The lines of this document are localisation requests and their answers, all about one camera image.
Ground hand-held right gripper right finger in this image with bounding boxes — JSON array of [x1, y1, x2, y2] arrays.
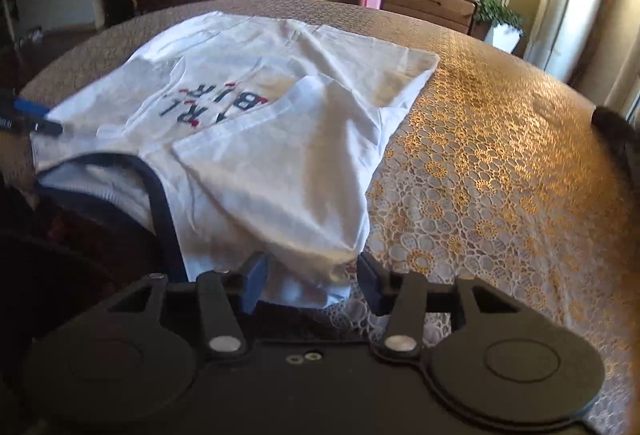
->
[[357, 252, 522, 360]]

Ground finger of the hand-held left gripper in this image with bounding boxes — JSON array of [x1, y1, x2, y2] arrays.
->
[[0, 90, 50, 116], [0, 114, 64, 136]]

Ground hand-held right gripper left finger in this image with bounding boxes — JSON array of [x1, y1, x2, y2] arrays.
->
[[107, 252, 269, 358]]

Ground white t-shirt navy collar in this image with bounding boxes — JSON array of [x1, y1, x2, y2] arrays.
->
[[34, 11, 441, 308]]

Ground cream lace tablecloth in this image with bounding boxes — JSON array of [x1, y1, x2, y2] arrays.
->
[[0, 0, 640, 435]]

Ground white plant pot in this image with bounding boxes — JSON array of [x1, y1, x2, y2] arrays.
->
[[481, 21, 527, 54]]

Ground dark rounded object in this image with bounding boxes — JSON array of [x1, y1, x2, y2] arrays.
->
[[591, 106, 638, 176]]

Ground white standing air conditioner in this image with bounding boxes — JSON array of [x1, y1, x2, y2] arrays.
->
[[522, 0, 613, 88]]

